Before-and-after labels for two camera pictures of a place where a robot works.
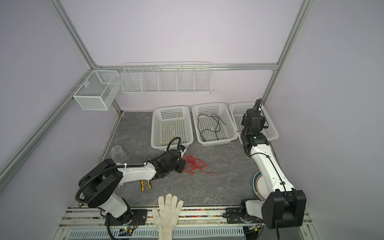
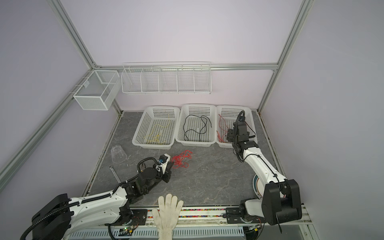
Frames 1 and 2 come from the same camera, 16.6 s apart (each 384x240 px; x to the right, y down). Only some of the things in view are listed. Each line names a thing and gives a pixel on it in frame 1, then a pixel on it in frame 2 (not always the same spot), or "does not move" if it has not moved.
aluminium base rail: (87, 223) does not move
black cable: (215, 131) to (200, 132)
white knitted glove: (167, 216) does not move
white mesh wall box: (97, 91) does not move
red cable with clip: (193, 165) to (223, 129)
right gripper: (263, 123) to (231, 135)
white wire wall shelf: (166, 78) does not move
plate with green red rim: (260, 186) does not move
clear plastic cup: (118, 155) does not move
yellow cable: (171, 136) to (156, 124)
